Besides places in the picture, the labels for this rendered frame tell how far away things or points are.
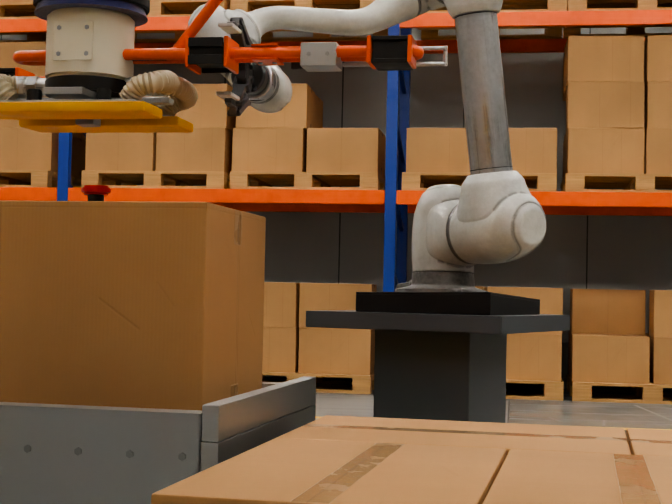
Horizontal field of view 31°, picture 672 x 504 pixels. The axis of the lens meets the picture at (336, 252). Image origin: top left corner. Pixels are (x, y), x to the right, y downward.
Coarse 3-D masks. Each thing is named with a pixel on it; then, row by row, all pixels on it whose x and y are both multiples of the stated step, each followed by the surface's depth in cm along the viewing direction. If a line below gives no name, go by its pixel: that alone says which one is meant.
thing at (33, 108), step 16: (32, 96) 225; (96, 96) 223; (0, 112) 223; (16, 112) 222; (32, 112) 222; (48, 112) 221; (64, 112) 221; (80, 112) 220; (96, 112) 220; (112, 112) 219; (128, 112) 219; (144, 112) 218; (160, 112) 225
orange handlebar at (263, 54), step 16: (160, 48) 229; (176, 48) 228; (240, 48) 226; (256, 48) 225; (272, 48) 224; (288, 48) 224; (336, 48) 222; (352, 48) 221; (416, 48) 220; (32, 64) 238; (272, 64) 229
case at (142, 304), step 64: (0, 256) 216; (64, 256) 213; (128, 256) 211; (192, 256) 209; (256, 256) 240; (0, 320) 215; (64, 320) 213; (128, 320) 210; (192, 320) 208; (256, 320) 241; (0, 384) 215; (64, 384) 212; (128, 384) 210; (192, 384) 208; (256, 384) 242
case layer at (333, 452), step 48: (288, 432) 212; (336, 432) 214; (384, 432) 215; (432, 432) 217; (480, 432) 219; (528, 432) 220; (576, 432) 222; (624, 432) 224; (192, 480) 157; (240, 480) 158; (288, 480) 159; (336, 480) 159; (384, 480) 160; (432, 480) 161; (480, 480) 162; (528, 480) 163; (576, 480) 164; (624, 480) 165
